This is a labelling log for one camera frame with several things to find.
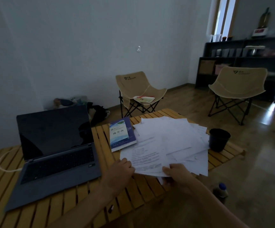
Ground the pink storage box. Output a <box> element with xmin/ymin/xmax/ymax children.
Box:
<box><xmin>214</xmin><ymin>64</ymin><xmax>229</xmax><ymax>75</ymax></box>

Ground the brown bottle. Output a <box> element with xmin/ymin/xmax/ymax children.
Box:
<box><xmin>259</xmin><ymin>7</ymin><xmax>271</xmax><ymax>29</ymax></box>

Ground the blue booklet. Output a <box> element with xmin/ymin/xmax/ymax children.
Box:
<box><xmin>109</xmin><ymin>117</ymin><xmax>138</xmax><ymax>153</ymax></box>

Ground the white charging cable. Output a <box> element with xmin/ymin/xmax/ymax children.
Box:
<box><xmin>0</xmin><ymin>148</ymin><xmax>24</xmax><ymax>173</ymax></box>

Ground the person's right forearm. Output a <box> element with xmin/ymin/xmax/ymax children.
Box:
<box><xmin>175</xmin><ymin>185</ymin><xmax>250</xmax><ymax>228</ymax></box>

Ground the dark bottle with blue cap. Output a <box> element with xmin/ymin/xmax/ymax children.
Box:
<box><xmin>212</xmin><ymin>182</ymin><xmax>229</xmax><ymax>205</ymax></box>

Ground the beige folding chair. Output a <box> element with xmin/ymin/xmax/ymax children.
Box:
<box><xmin>115</xmin><ymin>71</ymin><xmax>168</xmax><ymax>119</ymax></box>
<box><xmin>208</xmin><ymin>66</ymin><xmax>268</xmax><ymax>126</ymax></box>

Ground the metal pot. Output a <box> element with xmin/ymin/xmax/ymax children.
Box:
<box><xmin>244</xmin><ymin>46</ymin><xmax>266</xmax><ymax>56</ymax></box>

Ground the woven storage basket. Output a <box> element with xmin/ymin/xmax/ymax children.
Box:
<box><xmin>199</xmin><ymin>60</ymin><xmax>216</xmax><ymax>75</ymax></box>

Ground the red and white booklet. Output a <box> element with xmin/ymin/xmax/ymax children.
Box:
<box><xmin>133</xmin><ymin>95</ymin><xmax>156</xmax><ymax>104</ymax></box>

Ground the person's left hand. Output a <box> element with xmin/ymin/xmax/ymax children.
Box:
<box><xmin>101</xmin><ymin>158</ymin><xmax>136</xmax><ymax>197</ymax></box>

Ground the black plastic pot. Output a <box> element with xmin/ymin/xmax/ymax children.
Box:
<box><xmin>208</xmin><ymin>128</ymin><xmax>232</xmax><ymax>153</ymax></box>

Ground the wooden slatted table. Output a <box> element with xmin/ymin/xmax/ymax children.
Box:
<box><xmin>0</xmin><ymin>108</ymin><xmax>246</xmax><ymax>228</ymax></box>

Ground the person's right hand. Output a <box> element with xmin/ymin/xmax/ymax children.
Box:
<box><xmin>162</xmin><ymin>163</ymin><xmax>200</xmax><ymax>195</ymax></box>

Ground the person's left forearm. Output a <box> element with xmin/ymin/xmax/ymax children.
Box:
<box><xmin>48</xmin><ymin>185</ymin><xmax>115</xmax><ymax>228</ymax></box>

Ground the red and white box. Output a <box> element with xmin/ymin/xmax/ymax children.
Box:
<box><xmin>252</xmin><ymin>27</ymin><xmax>269</xmax><ymax>37</ymax></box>

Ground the grey laptop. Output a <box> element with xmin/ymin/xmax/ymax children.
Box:
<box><xmin>4</xmin><ymin>104</ymin><xmax>103</xmax><ymax>213</ymax></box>

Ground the pile of white papers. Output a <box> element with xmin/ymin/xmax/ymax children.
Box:
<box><xmin>119</xmin><ymin>116</ymin><xmax>211</xmax><ymax>177</ymax></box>

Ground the tall narrow window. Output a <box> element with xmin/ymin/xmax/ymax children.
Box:
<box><xmin>214</xmin><ymin>0</ymin><xmax>238</xmax><ymax>39</ymax></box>

